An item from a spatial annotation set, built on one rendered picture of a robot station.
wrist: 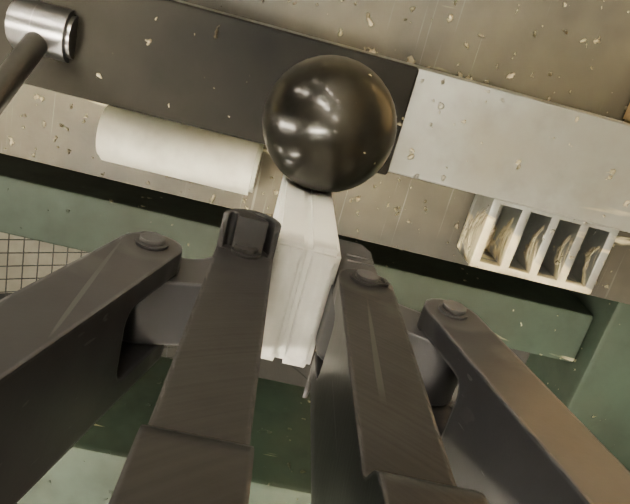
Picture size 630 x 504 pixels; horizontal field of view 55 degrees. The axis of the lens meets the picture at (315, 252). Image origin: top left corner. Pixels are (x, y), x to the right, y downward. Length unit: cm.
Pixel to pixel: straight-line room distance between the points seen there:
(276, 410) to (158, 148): 20
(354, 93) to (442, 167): 15
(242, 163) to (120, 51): 8
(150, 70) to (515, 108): 17
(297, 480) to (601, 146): 25
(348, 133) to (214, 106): 13
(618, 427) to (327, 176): 38
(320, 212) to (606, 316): 33
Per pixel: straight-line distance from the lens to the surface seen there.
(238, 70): 28
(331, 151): 16
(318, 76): 16
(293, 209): 15
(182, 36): 28
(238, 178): 31
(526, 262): 35
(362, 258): 16
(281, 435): 41
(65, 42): 29
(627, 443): 52
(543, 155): 31
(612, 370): 48
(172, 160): 31
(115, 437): 39
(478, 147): 30
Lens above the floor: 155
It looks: 37 degrees down
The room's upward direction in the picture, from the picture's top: 91 degrees counter-clockwise
